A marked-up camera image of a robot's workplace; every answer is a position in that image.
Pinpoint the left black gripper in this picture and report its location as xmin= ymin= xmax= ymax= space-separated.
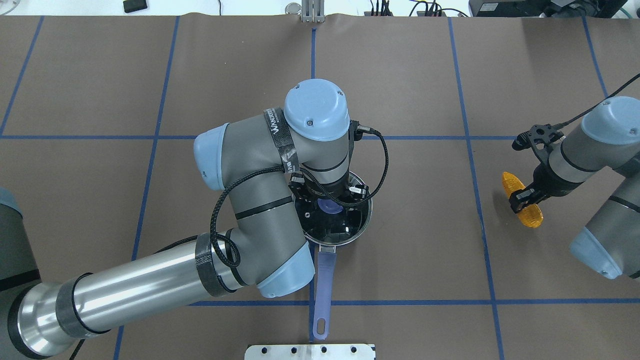
xmin=289 ymin=170 xmax=371 ymax=205

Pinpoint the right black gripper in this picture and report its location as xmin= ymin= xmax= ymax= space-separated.
xmin=508 ymin=165 xmax=576 ymax=214

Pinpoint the yellow toy corn cob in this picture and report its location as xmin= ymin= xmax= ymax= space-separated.
xmin=502 ymin=171 xmax=544 ymax=228

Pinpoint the glass lid purple knob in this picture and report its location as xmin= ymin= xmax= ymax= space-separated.
xmin=293 ymin=194 xmax=373 ymax=247

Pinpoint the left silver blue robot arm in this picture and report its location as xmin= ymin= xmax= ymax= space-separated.
xmin=1 ymin=79 xmax=381 ymax=360

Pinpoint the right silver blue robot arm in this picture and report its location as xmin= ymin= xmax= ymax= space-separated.
xmin=502 ymin=95 xmax=640 ymax=281

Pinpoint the dark blue saucepan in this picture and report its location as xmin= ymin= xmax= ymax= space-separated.
xmin=308 ymin=172 xmax=365 ymax=341

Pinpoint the small black box on table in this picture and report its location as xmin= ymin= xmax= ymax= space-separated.
xmin=122 ymin=0 xmax=148 ymax=14

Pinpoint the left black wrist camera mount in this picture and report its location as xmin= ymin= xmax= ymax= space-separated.
xmin=348 ymin=120 xmax=362 ymax=156

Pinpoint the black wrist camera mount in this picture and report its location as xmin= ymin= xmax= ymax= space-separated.
xmin=511 ymin=124 xmax=565 ymax=165
xmin=348 ymin=120 xmax=362 ymax=156

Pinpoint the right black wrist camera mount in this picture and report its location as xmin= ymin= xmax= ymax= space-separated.
xmin=511 ymin=124 xmax=565 ymax=165

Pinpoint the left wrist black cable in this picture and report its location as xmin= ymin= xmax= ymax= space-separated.
xmin=210 ymin=126 xmax=390 ymax=268

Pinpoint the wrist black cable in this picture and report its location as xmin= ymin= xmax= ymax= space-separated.
xmin=210 ymin=126 xmax=390 ymax=268
xmin=550 ymin=73 xmax=640 ymax=131

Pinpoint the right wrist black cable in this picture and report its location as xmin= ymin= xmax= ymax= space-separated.
xmin=550 ymin=73 xmax=640 ymax=131

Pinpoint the aluminium frame post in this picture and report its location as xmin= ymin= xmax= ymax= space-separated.
xmin=285 ymin=0 xmax=326 ymax=23

